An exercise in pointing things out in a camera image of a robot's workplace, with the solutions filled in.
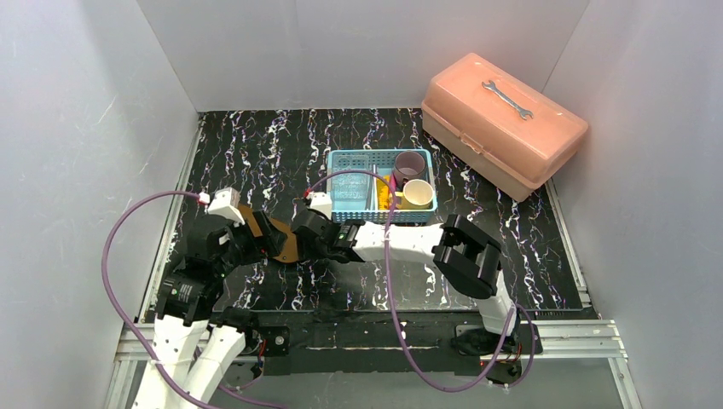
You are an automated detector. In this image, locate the brown wooden oval tray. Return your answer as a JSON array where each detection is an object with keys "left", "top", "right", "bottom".
[{"left": 238, "top": 204, "right": 301, "bottom": 264}]

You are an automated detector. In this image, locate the purple translucent cup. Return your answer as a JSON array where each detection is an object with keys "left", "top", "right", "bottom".
[{"left": 392, "top": 150, "right": 426, "bottom": 187}]

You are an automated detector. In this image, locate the light blue plastic basket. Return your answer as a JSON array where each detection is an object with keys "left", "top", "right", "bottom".
[{"left": 327, "top": 149, "right": 437, "bottom": 224}]

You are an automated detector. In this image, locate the pink plastic toolbox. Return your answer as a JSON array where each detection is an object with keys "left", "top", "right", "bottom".
[{"left": 421, "top": 53, "right": 588, "bottom": 202}]

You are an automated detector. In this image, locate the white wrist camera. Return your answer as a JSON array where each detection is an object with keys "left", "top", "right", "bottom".
[
  {"left": 304, "top": 192, "right": 333, "bottom": 220},
  {"left": 206, "top": 187, "right": 246, "bottom": 225}
]

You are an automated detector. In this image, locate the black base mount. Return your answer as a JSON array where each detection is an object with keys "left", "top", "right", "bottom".
[
  {"left": 239, "top": 325, "right": 291, "bottom": 357},
  {"left": 449, "top": 322, "right": 543, "bottom": 359}
]

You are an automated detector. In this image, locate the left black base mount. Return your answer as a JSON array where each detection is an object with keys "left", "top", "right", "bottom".
[{"left": 239, "top": 325, "right": 291, "bottom": 357}]

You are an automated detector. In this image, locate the grey toothbrush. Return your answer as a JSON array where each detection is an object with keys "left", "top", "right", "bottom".
[{"left": 365, "top": 164, "right": 378, "bottom": 211}]

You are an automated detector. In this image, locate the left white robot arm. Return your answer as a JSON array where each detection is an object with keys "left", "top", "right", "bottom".
[{"left": 133, "top": 210, "right": 288, "bottom": 408}]

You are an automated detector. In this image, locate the aluminium frame rail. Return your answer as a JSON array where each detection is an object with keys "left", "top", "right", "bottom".
[{"left": 113, "top": 320, "right": 628, "bottom": 361}]

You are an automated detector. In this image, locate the cream yellow mug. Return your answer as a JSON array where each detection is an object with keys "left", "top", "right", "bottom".
[{"left": 394, "top": 179, "right": 435, "bottom": 210}]

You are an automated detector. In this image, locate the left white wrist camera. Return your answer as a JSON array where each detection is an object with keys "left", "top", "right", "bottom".
[{"left": 206, "top": 187, "right": 246, "bottom": 225}]

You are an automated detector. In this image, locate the silver open-end wrench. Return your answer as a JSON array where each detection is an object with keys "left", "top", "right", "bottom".
[{"left": 482, "top": 80, "right": 534, "bottom": 120}]

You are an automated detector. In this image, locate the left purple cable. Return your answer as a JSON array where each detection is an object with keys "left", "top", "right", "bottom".
[{"left": 101, "top": 190, "right": 289, "bottom": 409}]

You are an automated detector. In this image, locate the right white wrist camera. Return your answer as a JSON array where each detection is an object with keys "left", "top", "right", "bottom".
[{"left": 304, "top": 192, "right": 333, "bottom": 220}]

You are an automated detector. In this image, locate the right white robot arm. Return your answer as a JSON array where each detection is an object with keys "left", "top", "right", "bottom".
[{"left": 291, "top": 210, "right": 518, "bottom": 339}]

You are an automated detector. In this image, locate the yellow toothpaste tube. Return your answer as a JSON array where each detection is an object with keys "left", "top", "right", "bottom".
[{"left": 376, "top": 175, "right": 390, "bottom": 210}]

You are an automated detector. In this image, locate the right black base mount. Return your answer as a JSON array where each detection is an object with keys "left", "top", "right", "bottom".
[{"left": 449, "top": 322, "right": 543, "bottom": 359}]

